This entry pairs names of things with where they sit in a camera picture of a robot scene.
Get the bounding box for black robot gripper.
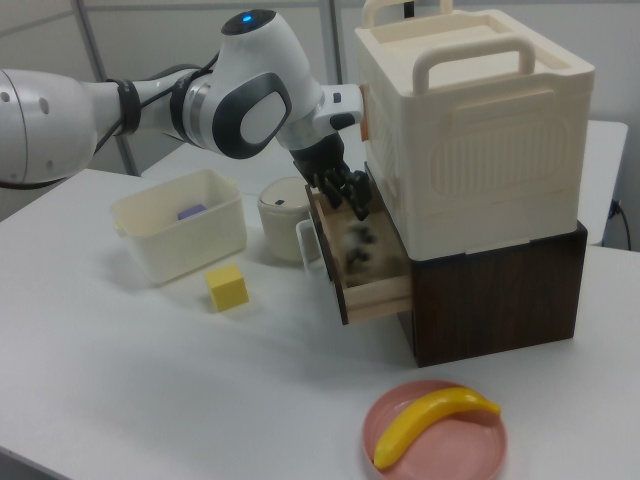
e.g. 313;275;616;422
288;130;374;222

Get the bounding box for black and white panda toy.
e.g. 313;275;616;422
343;223;382;277

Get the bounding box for light wooden drawer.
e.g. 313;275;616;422
304;163;417;327

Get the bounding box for yellow toy banana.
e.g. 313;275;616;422
373;385;503;471

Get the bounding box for cream lidded round container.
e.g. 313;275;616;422
256;175;322;265

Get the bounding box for copper latch on storage box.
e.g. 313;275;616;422
358;83;372;142

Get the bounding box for yellow cube block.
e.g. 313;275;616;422
205;264;250;313

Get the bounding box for purple cube block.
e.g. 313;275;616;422
176;201;209;223

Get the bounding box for cream plastic open bin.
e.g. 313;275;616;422
110;168;247;287

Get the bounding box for dark wood cabinet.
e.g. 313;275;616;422
396;218;589;370

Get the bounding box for pink plate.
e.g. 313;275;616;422
361;379;509;480

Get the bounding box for white drawer handle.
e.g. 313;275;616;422
295;218;327;282

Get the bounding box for black cable on robot arm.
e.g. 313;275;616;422
92;52;224;154

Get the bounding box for black wall cable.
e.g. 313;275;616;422
608;198;632;251

